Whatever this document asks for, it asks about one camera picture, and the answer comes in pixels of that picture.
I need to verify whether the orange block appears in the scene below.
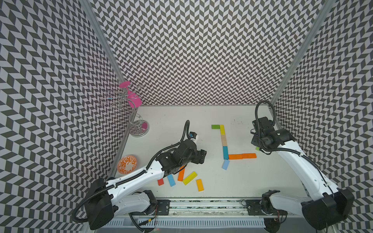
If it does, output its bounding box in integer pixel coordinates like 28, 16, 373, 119
229, 154, 243, 160
242, 153, 257, 159
177, 169, 185, 182

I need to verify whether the teal block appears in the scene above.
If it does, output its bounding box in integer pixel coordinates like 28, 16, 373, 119
222, 146, 229, 160

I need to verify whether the light blue block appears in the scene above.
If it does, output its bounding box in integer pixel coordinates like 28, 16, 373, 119
222, 160, 230, 170

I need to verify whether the natural wood block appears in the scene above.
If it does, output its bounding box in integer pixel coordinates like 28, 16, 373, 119
221, 135, 228, 147

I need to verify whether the yellow block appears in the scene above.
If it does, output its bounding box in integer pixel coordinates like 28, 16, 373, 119
220, 125, 226, 136

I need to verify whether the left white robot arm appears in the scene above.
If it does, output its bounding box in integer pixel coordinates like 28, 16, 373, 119
71, 120, 207, 230

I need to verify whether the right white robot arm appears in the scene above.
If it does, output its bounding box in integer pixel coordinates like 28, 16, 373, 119
251, 100, 355, 233

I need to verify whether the yellow-green long block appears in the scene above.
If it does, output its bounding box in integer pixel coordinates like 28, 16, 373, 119
182, 171, 198, 185

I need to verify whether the yellow-orange block lower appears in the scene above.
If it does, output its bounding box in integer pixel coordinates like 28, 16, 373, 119
196, 179, 205, 192

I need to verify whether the blue block left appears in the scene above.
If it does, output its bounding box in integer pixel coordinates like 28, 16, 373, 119
167, 174, 176, 187

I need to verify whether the red block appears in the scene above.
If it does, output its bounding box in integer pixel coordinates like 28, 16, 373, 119
157, 179, 164, 186

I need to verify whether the orange patterned plate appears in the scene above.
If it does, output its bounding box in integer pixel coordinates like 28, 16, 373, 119
117, 155, 138, 175

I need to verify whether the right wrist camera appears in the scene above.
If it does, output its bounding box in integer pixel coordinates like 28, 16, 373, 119
257, 116, 274, 132

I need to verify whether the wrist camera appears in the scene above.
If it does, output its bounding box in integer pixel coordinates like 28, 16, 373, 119
188, 132, 198, 140
257, 116, 274, 132

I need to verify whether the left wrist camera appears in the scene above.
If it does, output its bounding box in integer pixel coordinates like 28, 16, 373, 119
188, 132, 198, 140

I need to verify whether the metal base rail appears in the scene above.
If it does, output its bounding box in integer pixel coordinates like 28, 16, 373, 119
101, 198, 310, 232

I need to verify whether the pink wire jewelry stand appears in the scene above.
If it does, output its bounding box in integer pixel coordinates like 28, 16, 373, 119
99, 81, 150, 137

